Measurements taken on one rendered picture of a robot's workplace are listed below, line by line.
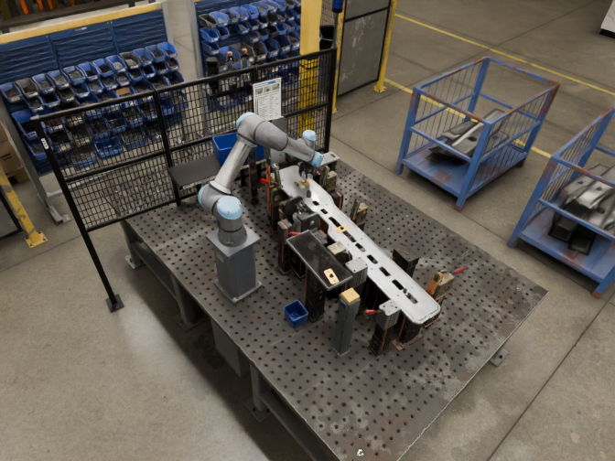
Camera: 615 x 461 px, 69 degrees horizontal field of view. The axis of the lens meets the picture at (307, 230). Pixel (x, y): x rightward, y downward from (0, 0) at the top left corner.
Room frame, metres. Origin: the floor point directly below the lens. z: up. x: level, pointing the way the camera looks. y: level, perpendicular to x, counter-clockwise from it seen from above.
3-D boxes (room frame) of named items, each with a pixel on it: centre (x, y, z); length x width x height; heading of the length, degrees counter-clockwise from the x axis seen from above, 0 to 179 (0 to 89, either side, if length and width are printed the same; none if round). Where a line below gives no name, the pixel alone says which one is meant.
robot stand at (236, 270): (1.63, 0.39, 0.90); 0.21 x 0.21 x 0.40; 45
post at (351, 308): (1.24, -0.21, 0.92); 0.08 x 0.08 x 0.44; 36
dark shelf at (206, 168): (2.45, 0.49, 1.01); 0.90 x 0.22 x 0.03; 126
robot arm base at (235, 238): (1.63, 0.39, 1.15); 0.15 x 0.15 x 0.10
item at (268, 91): (2.73, 0.32, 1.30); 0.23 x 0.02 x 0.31; 126
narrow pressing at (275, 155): (2.44, 0.22, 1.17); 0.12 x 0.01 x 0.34; 126
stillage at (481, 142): (3.90, -1.58, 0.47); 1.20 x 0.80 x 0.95; 133
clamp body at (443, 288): (1.47, -0.69, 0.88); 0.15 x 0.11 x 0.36; 126
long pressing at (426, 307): (1.83, -0.21, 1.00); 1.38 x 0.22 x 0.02; 36
